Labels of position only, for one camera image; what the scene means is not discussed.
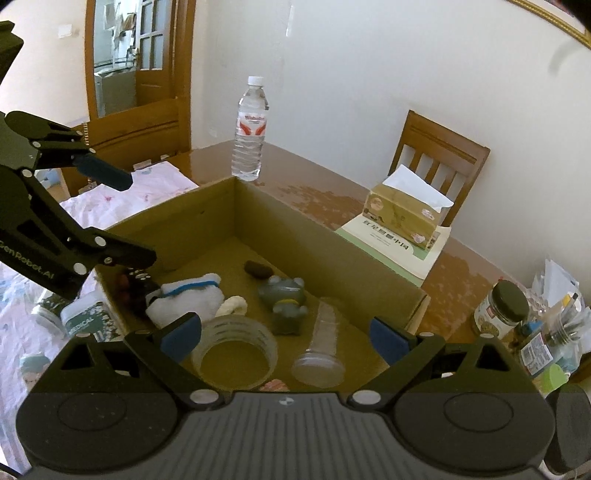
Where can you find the tan tissue box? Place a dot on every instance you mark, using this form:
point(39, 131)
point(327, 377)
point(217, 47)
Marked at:
point(407, 205)

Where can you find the green white medical bottle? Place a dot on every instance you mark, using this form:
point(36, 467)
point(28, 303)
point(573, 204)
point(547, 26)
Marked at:
point(90, 314)

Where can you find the wooden chair near door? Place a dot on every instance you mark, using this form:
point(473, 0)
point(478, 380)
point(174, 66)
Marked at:
point(142, 133)

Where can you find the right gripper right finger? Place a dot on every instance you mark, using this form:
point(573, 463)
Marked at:
point(407, 355)

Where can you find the wooden chair by wall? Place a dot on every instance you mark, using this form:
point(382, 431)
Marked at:
point(461, 158)

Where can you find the brown cardboard box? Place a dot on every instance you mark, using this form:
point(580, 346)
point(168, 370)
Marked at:
point(218, 227)

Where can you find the clear jar with screws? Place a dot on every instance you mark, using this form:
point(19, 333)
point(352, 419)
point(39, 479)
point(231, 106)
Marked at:
point(47, 310)

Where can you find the brown wooden door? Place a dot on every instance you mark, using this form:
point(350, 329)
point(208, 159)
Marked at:
point(134, 52)

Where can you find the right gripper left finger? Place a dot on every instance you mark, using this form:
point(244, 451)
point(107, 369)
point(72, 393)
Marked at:
point(162, 351)

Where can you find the grey toy figurine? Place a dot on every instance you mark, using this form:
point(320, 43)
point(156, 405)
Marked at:
point(286, 299)

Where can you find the clear plastic cup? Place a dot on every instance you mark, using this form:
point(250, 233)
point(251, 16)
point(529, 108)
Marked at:
point(319, 366)

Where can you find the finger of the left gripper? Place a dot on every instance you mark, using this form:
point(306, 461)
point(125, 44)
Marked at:
point(115, 253)
point(59, 146)

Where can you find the black lid glass jar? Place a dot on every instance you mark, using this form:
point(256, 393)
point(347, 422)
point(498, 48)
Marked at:
point(504, 307)

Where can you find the pink white tablecloth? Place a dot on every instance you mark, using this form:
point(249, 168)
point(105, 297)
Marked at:
point(102, 206)

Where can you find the clear plastic water bottle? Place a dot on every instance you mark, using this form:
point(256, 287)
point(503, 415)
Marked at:
point(250, 131)

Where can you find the white green booklet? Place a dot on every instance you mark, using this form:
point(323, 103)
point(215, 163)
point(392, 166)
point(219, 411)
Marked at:
point(403, 257)

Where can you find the dark brown small object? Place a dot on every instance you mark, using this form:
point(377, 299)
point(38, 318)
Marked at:
point(258, 271)

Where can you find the white blue rolled sock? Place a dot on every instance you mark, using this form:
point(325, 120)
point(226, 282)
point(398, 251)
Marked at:
point(201, 296)

